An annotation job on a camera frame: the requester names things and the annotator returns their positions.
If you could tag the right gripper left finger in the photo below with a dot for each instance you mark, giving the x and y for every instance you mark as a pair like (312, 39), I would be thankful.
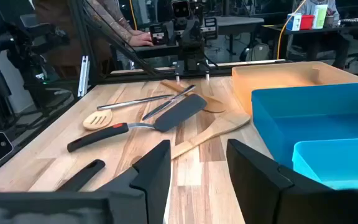
(154, 174)

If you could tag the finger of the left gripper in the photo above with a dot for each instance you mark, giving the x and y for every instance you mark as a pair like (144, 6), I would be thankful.
(175, 36)
(196, 31)

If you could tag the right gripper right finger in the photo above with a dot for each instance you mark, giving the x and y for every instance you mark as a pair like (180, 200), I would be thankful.
(253, 180)

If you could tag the black rectangular spatula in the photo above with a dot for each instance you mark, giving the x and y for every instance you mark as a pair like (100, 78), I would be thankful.
(179, 113)

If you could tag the black round spatula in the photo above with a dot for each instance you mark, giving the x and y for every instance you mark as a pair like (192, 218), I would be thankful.
(82, 175)

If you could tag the wooden spoon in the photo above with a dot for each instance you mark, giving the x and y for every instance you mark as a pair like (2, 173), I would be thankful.
(214, 105)

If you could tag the wooden slotted spatula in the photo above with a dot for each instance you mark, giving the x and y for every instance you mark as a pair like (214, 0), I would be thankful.
(87, 124)

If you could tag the orange plastic bin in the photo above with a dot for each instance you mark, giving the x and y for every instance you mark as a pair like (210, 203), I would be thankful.
(291, 74)

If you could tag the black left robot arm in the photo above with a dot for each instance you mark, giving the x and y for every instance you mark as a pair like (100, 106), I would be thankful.
(194, 56)

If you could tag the person's hand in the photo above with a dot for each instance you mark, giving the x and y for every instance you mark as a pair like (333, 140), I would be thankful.
(141, 39)

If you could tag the dark gray desk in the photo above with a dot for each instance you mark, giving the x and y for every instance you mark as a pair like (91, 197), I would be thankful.
(154, 51)

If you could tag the gray table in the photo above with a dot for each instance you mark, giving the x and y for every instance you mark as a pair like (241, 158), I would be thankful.
(238, 21)

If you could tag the gray bag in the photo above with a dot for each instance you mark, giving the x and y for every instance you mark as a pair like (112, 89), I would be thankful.
(259, 52)

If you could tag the blue plastic bin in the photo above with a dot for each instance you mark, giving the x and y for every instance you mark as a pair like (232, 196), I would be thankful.
(306, 124)

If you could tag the turquoise plastic bin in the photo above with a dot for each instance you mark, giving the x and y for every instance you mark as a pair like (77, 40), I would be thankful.
(337, 161)

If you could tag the white blue box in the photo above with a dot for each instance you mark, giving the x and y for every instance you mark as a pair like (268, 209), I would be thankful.
(294, 21)

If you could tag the person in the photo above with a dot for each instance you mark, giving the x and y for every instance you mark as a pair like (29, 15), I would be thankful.
(317, 3)
(57, 40)

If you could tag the red container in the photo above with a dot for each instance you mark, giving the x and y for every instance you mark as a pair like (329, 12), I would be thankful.
(307, 21)

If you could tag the white green container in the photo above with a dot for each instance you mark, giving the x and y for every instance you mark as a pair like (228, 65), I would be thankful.
(319, 15)

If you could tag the black desk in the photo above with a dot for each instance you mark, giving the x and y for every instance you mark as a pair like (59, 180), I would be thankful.
(322, 30)

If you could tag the dark mug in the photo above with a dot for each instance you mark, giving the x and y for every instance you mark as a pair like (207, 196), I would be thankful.
(329, 21)

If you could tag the black background equipment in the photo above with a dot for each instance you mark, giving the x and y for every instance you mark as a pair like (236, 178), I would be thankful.
(8, 46)

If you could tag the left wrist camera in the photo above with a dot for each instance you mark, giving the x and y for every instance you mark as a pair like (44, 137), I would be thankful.
(180, 9)

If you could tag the silver metal bracket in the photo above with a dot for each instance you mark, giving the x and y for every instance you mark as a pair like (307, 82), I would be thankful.
(83, 77)

